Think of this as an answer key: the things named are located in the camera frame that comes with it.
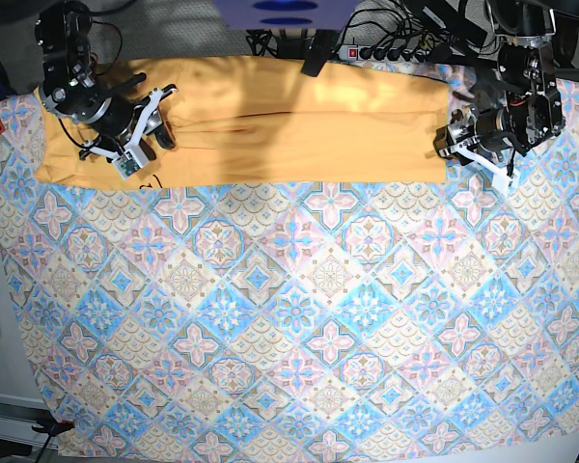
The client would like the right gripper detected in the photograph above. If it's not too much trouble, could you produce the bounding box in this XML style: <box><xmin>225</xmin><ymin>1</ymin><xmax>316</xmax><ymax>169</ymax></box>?
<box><xmin>79</xmin><ymin>84</ymin><xmax>178</xmax><ymax>179</ymax></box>

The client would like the orange black clamp bottom left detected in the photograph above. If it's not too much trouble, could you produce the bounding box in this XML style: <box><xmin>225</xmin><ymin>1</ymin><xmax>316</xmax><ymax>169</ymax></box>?
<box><xmin>32</xmin><ymin>420</ymin><xmax>74</xmax><ymax>438</ymax></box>

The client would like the white power strip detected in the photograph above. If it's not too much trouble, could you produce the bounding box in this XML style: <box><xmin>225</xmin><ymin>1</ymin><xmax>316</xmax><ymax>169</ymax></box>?
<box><xmin>337</xmin><ymin>45</ymin><xmax>388</xmax><ymax>61</ymax></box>

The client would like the patterned blue tile tablecloth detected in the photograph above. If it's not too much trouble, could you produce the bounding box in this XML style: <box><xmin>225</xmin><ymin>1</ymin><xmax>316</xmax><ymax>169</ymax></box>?
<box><xmin>0</xmin><ymin>81</ymin><xmax>579</xmax><ymax>462</ymax></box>

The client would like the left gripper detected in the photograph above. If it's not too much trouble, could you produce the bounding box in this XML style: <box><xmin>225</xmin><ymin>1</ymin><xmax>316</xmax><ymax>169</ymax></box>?
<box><xmin>433</xmin><ymin>108</ymin><xmax>519</xmax><ymax>191</ymax></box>

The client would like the black table clamp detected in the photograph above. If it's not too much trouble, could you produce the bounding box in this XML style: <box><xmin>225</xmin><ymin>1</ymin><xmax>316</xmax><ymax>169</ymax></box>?
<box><xmin>301</xmin><ymin>29</ymin><xmax>339</xmax><ymax>77</ymax></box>

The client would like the purple camera mount housing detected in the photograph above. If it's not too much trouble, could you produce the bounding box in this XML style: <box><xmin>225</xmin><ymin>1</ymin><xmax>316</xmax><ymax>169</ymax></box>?
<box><xmin>214</xmin><ymin>0</ymin><xmax>359</xmax><ymax>30</ymax></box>

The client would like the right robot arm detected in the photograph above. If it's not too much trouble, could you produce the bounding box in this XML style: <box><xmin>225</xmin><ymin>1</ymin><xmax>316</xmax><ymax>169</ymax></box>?
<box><xmin>35</xmin><ymin>1</ymin><xmax>177</xmax><ymax>179</ymax></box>

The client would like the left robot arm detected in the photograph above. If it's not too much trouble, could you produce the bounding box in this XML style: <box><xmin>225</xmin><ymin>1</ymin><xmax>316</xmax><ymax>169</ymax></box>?
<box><xmin>433</xmin><ymin>1</ymin><xmax>565</xmax><ymax>196</ymax></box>

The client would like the yellow T-shirt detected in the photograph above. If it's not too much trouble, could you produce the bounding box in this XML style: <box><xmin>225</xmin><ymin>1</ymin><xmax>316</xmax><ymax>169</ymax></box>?
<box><xmin>35</xmin><ymin>56</ymin><xmax>451</xmax><ymax>190</ymax></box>

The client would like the white rail box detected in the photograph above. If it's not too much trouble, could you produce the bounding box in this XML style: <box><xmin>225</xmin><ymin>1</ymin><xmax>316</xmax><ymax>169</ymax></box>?
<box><xmin>0</xmin><ymin>394</ymin><xmax>53</xmax><ymax>448</ymax></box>

